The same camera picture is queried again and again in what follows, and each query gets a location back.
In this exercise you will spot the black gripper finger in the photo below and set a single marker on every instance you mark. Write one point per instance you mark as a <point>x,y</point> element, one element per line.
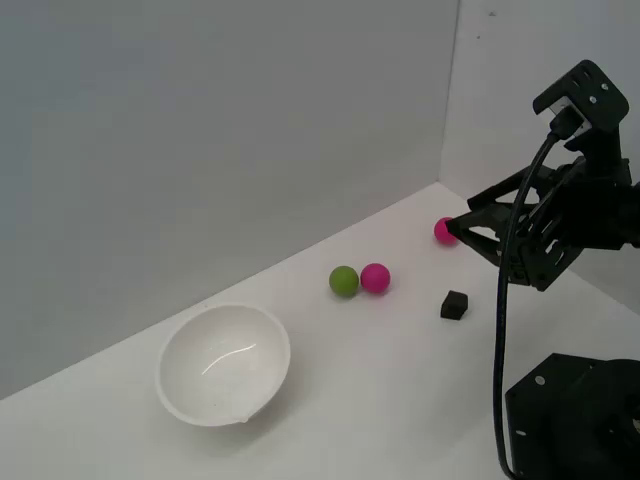
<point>462,225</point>
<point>495,197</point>

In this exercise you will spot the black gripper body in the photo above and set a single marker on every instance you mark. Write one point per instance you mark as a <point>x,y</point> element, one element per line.
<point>600,215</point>

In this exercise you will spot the black foam box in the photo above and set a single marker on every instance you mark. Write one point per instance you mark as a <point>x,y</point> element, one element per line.
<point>454,305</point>

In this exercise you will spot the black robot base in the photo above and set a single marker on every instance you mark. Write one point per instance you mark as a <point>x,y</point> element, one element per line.
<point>560,415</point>

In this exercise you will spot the white bowl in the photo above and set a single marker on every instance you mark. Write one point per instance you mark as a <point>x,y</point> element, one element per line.
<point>200,390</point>

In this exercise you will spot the pink ball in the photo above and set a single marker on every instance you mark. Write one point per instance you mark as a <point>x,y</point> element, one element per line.
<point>441,231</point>
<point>375,277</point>

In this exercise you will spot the green ball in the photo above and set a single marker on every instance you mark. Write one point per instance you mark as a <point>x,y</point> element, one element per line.
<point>344,282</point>

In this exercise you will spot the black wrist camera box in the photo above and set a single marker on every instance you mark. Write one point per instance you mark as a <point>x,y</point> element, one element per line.
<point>595,100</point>

